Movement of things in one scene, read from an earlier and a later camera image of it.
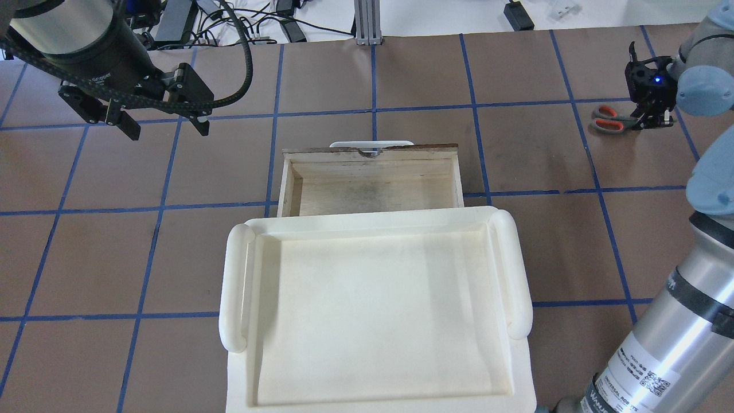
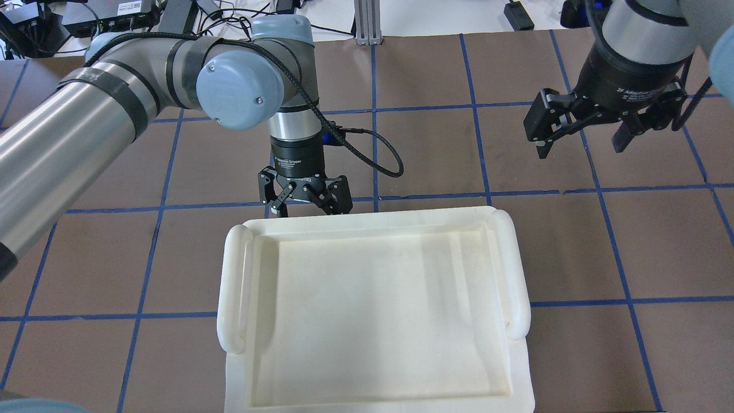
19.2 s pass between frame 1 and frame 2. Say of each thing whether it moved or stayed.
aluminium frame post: stayed
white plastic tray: stayed
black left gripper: moved
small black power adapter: stayed
